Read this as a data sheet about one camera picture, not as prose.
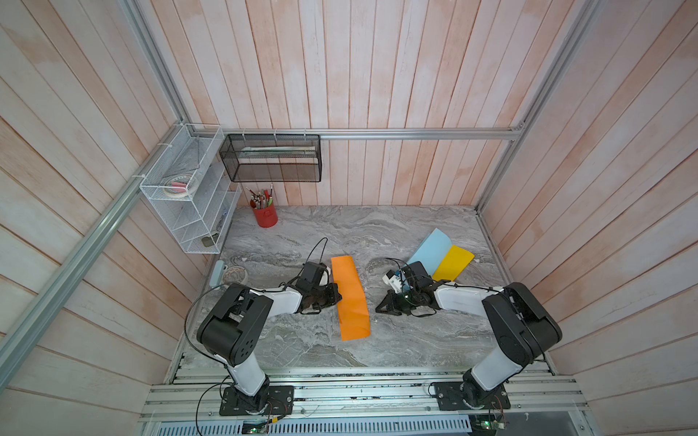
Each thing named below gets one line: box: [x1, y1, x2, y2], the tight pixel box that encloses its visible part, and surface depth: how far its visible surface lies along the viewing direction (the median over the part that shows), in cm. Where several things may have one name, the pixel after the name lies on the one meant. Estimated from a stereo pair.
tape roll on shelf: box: [163, 174, 200, 199], surface depth 75 cm
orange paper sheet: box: [330, 255, 371, 342], surface depth 93 cm
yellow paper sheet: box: [432, 244, 476, 282], surface depth 103 cm
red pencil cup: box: [252, 202, 279, 228], surface depth 114 cm
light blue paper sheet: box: [407, 227, 453, 278], surface depth 109 cm
